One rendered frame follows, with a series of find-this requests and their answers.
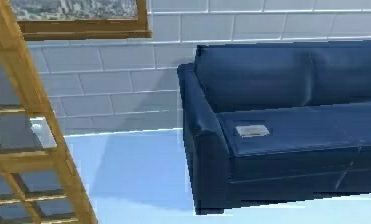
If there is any grey remote control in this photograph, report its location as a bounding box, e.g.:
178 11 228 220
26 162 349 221
234 124 271 139

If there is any wooden shelf unit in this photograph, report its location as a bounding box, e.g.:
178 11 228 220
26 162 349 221
0 0 99 224

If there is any dark blue sofa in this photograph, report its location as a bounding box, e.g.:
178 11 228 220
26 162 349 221
176 39 371 216

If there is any wooden framed window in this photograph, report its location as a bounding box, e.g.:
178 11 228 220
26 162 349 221
8 0 153 42

